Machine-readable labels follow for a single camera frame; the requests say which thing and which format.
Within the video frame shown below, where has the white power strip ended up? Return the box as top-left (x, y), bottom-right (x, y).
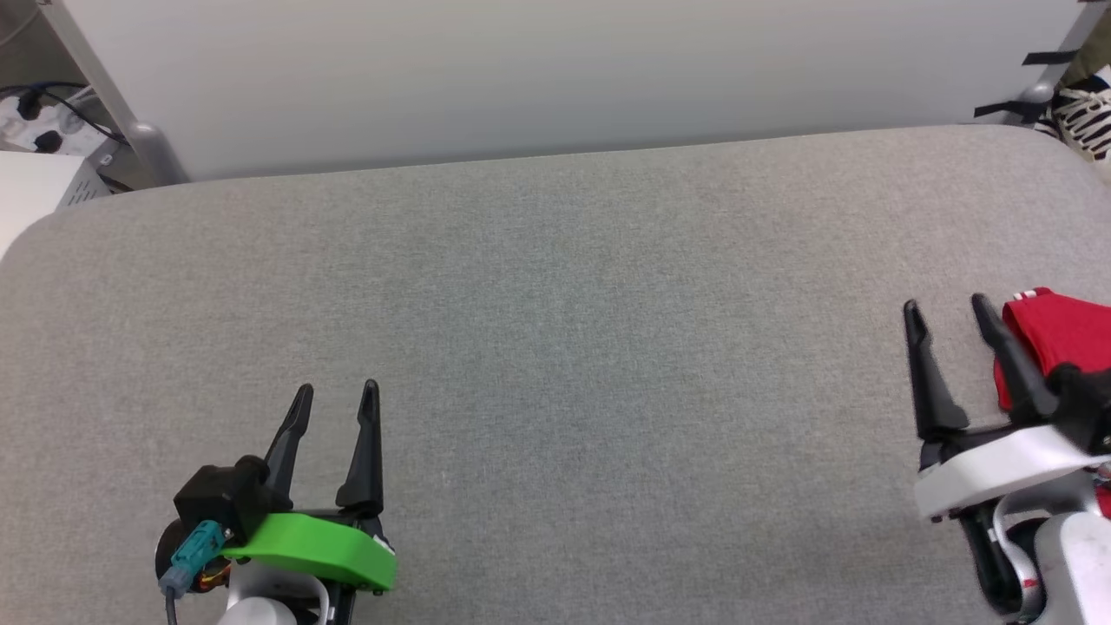
top-left (0, 85), bottom-right (92, 155)

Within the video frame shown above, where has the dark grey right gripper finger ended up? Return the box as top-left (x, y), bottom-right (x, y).
top-left (970, 293), bottom-right (1062, 426)
top-left (902, 299), bottom-right (971, 444)

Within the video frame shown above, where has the red and white basketball jersey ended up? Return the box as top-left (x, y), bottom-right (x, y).
top-left (991, 287), bottom-right (1111, 414)

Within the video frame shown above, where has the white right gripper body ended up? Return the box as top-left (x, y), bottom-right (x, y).
top-left (913, 423), bottom-right (1111, 523)

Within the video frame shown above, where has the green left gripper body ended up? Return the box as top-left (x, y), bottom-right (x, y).
top-left (220, 511), bottom-right (399, 594)

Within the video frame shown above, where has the white metal equipment box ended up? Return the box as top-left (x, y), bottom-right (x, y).
top-left (0, 149), bottom-right (115, 261)

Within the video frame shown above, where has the white partition panel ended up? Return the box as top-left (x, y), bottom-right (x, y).
top-left (61, 0), bottom-right (1086, 183)

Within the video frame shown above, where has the black white striped shoe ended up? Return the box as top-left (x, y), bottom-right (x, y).
top-left (1049, 73), bottom-right (1111, 163)

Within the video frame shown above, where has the grey metal partition foot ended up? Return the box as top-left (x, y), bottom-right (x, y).
top-left (1014, 0), bottom-right (1111, 127)
top-left (36, 0), bottom-right (190, 187)

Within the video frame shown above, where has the grey fabric sofa cushion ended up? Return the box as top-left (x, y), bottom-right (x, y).
top-left (0, 124), bottom-right (1111, 625)

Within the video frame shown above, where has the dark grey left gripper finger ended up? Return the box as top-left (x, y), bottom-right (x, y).
top-left (263, 383), bottom-right (315, 511)
top-left (336, 378), bottom-right (385, 520)

